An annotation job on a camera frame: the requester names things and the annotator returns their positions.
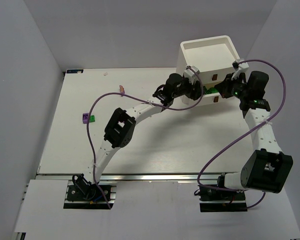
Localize green lego brick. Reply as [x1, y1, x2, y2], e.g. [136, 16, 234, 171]
[205, 87, 218, 95]
[89, 115, 96, 123]

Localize purple arched lego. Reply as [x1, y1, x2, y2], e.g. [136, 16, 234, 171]
[119, 85, 125, 95]
[82, 113, 90, 124]

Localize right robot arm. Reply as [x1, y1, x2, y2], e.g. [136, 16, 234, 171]
[215, 71, 293, 194]

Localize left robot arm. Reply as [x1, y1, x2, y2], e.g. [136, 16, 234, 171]
[83, 67, 204, 184]

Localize white drawer cabinet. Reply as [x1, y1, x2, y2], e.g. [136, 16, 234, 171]
[175, 35, 244, 108]

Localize blue label sticker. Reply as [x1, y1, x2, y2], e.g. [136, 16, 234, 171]
[66, 69, 84, 74]

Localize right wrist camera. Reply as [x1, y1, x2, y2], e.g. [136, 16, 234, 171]
[232, 58, 249, 78]

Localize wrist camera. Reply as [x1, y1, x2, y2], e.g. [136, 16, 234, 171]
[183, 66, 201, 85]
[232, 58, 249, 78]

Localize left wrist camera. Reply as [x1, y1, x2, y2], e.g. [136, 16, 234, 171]
[183, 66, 201, 85]

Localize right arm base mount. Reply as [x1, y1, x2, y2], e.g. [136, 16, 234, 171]
[193, 172, 248, 213]

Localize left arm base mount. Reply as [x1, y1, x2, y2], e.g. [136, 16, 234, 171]
[63, 174, 115, 210]

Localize aluminium rail front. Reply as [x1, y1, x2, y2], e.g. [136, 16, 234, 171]
[34, 172, 226, 182]

